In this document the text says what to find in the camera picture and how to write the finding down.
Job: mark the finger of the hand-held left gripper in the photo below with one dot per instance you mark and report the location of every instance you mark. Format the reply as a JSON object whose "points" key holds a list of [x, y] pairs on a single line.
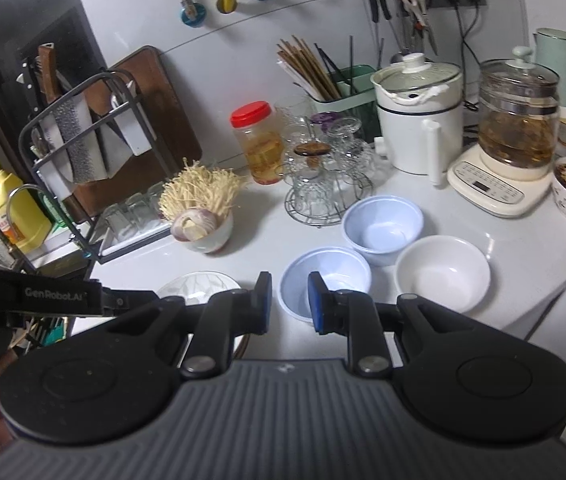
{"points": [[123, 301]]}

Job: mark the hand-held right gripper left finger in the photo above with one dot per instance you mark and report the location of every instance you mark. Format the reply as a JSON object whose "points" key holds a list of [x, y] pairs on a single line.
{"points": [[264, 305]]}

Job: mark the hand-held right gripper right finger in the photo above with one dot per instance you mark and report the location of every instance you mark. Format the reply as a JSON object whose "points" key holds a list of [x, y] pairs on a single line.
{"points": [[315, 305]]}

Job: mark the light blue bowl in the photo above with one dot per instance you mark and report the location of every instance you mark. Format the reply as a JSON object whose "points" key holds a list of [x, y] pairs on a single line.
{"points": [[383, 225], [328, 260]]}

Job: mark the white drip tray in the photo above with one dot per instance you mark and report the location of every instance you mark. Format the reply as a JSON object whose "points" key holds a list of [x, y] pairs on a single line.
{"points": [[133, 247]]}

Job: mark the white vegetable bowl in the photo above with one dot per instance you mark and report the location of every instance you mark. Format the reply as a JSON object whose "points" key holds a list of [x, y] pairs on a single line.
{"points": [[215, 241]]}

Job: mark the clear drinking glass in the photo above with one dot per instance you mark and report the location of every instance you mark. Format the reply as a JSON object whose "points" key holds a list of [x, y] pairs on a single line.
{"points": [[159, 200], [139, 210], [118, 220]]}

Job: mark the yellow detergent bottle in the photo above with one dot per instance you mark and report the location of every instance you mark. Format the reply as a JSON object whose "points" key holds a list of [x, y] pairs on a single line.
{"points": [[13, 210]]}

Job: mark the green dish soap bottle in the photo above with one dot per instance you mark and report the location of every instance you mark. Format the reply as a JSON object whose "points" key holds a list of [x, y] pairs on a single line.
{"points": [[57, 210]]}

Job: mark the halved purple onion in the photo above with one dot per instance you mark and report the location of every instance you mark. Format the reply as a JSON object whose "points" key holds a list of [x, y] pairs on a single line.
{"points": [[188, 225]]}

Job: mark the chrome faucet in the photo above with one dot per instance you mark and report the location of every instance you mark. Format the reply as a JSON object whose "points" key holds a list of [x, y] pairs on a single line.
{"points": [[18, 190]]}

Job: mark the white utensil cup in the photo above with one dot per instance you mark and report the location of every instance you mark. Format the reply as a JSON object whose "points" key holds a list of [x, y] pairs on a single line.
{"points": [[135, 130], [53, 180]]}

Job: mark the enoki mushroom bunch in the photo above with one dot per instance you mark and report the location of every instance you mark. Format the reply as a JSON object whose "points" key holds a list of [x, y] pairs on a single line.
{"points": [[198, 187]]}

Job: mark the plain steel cleaver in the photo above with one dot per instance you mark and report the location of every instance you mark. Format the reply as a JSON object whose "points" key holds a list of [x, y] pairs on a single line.
{"points": [[113, 152]]}

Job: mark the red lid plastic jar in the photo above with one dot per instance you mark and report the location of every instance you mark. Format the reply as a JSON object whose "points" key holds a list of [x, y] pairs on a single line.
{"points": [[258, 150]]}

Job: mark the hammered pattern cleaver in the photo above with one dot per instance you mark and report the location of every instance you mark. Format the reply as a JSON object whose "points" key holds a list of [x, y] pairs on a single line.
{"points": [[80, 150]]}

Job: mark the cluster of crystal glass cups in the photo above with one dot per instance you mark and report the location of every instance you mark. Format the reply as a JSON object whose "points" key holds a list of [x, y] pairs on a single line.
{"points": [[348, 150]]}

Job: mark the dark metal knife rack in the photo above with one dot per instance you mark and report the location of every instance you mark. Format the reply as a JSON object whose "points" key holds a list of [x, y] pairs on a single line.
{"points": [[28, 130]]}

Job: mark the brown wooden cutting board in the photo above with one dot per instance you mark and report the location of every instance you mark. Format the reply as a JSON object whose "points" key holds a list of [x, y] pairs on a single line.
{"points": [[168, 125]]}

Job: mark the white electric cooking pot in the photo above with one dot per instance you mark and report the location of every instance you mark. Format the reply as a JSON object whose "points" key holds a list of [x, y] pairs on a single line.
{"points": [[408, 130]]}

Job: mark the cream kettle heating base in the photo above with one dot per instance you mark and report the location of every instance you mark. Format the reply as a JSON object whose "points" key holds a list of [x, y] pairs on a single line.
{"points": [[488, 185]]}

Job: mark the green chopstick holder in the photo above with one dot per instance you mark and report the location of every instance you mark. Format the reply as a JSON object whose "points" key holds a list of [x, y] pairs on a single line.
{"points": [[360, 80]]}

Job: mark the black chopsticks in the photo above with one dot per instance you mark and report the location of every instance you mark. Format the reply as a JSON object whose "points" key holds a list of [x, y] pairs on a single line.
{"points": [[350, 60]]}

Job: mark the glass health kettle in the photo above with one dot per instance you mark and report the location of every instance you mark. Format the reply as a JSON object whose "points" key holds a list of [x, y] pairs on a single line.
{"points": [[518, 125]]}

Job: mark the mint green electric kettle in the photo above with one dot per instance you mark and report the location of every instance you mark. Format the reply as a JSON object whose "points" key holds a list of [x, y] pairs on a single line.
{"points": [[563, 60]]}

